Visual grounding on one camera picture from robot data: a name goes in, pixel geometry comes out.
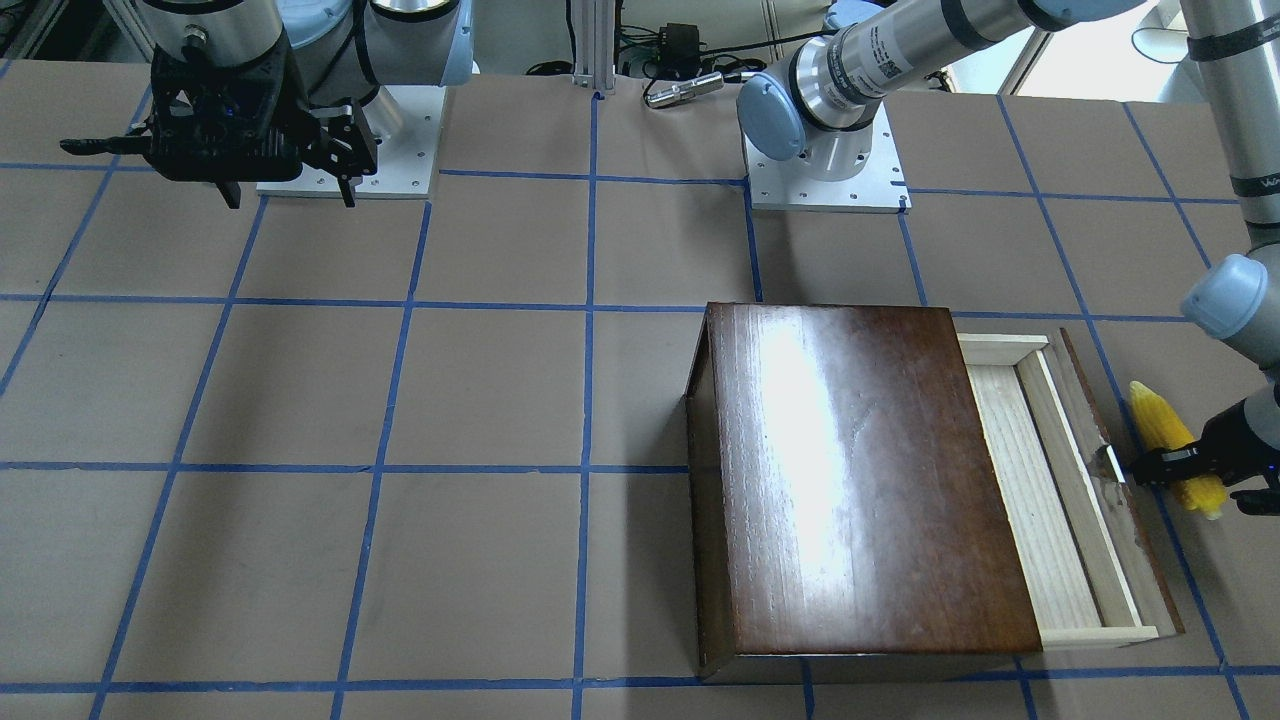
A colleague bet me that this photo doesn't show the yellow corn cob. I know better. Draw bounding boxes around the yellow corn cob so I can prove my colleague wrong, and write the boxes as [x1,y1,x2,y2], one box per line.
[1128,380,1228,520]

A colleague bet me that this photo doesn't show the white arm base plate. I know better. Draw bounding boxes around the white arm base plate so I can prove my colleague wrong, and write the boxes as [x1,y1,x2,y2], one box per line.
[256,85,448,200]
[742,105,913,213]

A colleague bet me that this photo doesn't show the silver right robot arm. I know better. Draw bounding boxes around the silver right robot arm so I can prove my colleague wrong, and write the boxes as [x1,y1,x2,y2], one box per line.
[125,1,475,208]

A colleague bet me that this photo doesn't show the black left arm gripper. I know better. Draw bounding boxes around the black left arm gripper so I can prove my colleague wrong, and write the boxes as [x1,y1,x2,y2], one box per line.
[1128,396,1280,518]

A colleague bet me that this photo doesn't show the aluminium frame post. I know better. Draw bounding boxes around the aluminium frame post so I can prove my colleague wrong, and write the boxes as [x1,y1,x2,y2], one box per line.
[566,1,618,100]

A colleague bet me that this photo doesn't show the dark wooden drawer cabinet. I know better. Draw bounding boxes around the dark wooden drawer cabinet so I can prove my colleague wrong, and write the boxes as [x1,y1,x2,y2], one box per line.
[684,304,1043,684]

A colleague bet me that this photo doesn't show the black electronics box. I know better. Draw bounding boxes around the black electronics box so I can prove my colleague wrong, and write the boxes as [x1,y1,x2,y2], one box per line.
[655,23,701,79]

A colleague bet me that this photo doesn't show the light wood drawer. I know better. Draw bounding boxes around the light wood drawer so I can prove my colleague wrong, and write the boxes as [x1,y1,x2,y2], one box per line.
[957,329,1185,651]

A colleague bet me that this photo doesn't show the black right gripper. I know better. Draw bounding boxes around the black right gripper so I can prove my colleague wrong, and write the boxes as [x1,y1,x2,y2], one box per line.
[145,45,364,210]

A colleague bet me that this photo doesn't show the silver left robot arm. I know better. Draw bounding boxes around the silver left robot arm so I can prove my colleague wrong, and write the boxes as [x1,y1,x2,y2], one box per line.
[183,76,1254,474]

